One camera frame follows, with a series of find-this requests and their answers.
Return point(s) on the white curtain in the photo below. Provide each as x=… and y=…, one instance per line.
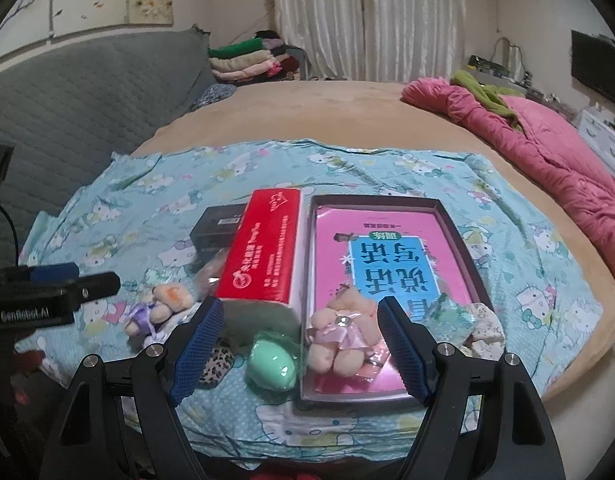
x=367, y=15

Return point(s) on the white drawer cabinet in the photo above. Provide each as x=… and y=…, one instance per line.
x=605, y=137

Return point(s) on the green egg-shaped sponge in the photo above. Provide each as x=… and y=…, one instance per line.
x=272, y=365

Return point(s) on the black box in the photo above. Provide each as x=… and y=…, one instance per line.
x=215, y=230

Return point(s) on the black television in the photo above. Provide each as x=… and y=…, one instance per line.
x=600, y=67

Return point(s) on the purple dress plush bear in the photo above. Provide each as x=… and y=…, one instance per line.
x=162, y=305

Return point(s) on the red clothing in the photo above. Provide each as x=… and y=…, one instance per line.
x=312, y=476

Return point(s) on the green cloth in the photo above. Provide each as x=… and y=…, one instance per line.
x=480, y=92

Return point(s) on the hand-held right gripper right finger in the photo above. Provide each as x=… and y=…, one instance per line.
x=405, y=355

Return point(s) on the beige floral soft cloth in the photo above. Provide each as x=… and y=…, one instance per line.
x=487, y=330

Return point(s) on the blue printed blanket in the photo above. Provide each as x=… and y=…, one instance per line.
x=162, y=195

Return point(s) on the blue floral pillow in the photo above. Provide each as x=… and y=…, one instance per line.
x=212, y=96

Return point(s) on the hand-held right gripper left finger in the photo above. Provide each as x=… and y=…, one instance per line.
x=200, y=350

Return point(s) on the tan bed sheet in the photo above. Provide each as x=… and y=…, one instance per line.
x=337, y=110

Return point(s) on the grey quilted cover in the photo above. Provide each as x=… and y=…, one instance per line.
x=87, y=105

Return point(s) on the pink quilt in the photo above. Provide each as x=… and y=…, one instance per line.
x=552, y=160

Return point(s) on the stack of folded clothes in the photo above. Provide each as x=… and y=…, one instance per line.
x=247, y=60

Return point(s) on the pink book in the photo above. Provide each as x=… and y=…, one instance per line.
x=337, y=260

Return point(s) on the wall painting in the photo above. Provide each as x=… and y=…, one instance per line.
x=97, y=0

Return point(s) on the cluttered desk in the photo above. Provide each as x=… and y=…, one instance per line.
x=507, y=72

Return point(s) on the mint patterned packet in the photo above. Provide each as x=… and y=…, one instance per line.
x=450, y=320

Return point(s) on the red tissue pack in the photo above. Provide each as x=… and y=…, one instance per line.
x=262, y=245

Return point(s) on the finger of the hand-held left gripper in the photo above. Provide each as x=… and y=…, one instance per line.
x=55, y=272
x=95, y=287

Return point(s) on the dark cardboard box tray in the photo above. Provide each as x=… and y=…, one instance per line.
x=372, y=203

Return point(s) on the pink dress plush bear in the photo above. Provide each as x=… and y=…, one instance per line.
x=337, y=330

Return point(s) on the leopard print scrunchie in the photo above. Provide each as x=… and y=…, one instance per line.
x=215, y=367

